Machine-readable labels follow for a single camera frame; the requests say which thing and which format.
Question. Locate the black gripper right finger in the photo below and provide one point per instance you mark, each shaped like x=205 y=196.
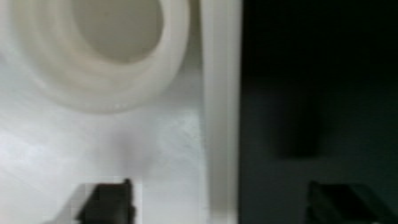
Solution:
x=345 y=204

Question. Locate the white square table top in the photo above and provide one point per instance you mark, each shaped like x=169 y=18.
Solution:
x=120 y=70

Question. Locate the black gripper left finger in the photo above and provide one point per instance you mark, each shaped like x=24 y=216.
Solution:
x=100 y=205

